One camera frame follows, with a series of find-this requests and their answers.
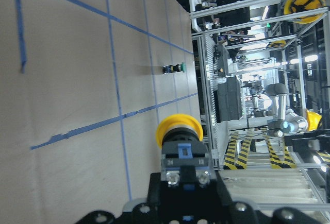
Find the yellow hard hat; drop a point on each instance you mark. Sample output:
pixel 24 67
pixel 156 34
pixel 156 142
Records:
pixel 296 6

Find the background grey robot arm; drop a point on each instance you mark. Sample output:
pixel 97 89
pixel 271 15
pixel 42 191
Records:
pixel 284 121

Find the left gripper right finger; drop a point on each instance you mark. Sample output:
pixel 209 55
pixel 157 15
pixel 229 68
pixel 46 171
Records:
pixel 219 195

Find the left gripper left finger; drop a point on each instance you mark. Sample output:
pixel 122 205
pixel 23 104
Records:
pixel 155 188

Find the yellow push button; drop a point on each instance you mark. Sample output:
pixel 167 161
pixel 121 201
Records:
pixel 185 160

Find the green push button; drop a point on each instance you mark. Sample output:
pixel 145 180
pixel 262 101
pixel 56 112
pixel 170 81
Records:
pixel 169 69

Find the brown paper table cover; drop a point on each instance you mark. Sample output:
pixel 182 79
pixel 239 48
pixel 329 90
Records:
pixel 82 93

